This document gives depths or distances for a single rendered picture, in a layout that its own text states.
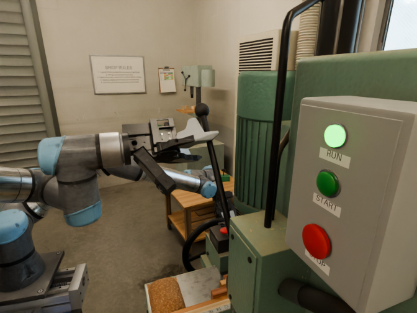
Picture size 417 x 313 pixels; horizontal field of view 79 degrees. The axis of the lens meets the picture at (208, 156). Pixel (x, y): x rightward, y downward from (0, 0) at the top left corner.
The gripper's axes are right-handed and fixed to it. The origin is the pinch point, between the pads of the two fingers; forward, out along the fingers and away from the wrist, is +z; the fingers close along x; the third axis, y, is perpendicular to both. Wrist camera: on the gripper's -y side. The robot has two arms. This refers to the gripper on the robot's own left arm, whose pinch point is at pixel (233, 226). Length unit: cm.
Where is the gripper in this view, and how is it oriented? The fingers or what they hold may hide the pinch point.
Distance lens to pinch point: 116.1
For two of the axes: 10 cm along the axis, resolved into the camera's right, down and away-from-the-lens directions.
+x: -9.4, 1.1, -3.3
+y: -1.7, 6.7, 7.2
